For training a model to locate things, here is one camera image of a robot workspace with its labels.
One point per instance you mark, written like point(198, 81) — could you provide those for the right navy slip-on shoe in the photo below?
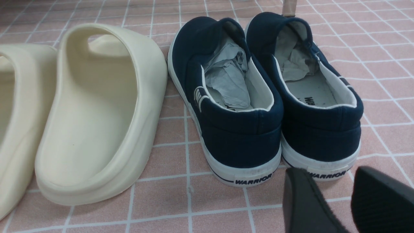
point(320, 129)

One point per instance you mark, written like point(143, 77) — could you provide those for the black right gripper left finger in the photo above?
point(305, 209)

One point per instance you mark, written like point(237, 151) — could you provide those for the steel shoe rack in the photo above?
point(289, 8)

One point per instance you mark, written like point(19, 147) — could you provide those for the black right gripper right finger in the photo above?
point(380, 203)

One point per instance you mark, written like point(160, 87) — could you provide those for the white stuffing paper right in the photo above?
point(294, 59)

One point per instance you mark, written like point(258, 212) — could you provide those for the right cream foam slipper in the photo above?
point(97, 141)

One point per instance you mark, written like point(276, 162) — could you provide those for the cream foam slipper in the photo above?
point(28, 85)
point(97, 141)

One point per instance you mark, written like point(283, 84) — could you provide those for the white stuffing paper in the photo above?
point(294, 59)
point(225, 76)

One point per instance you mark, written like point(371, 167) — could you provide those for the left navy slip-on shoe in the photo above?
point(242, 148)

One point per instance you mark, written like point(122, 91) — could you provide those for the white stuffing paper left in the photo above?
point(225, 76)

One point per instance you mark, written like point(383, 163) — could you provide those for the left cream foam slipper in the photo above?
point(28, 85)

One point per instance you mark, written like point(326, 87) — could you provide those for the navy slip-on shoe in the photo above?
point(242, 148)
point(320, 129)

